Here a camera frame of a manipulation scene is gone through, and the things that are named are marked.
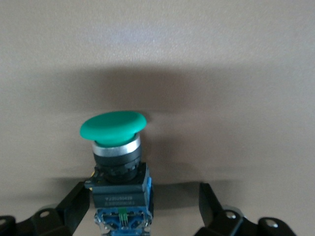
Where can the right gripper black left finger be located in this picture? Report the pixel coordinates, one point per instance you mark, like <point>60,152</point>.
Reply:
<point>71,209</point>

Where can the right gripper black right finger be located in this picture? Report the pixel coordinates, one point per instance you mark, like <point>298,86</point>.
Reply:
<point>211,211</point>

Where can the green mushroom push button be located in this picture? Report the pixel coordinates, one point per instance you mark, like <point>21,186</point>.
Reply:
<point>113,127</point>

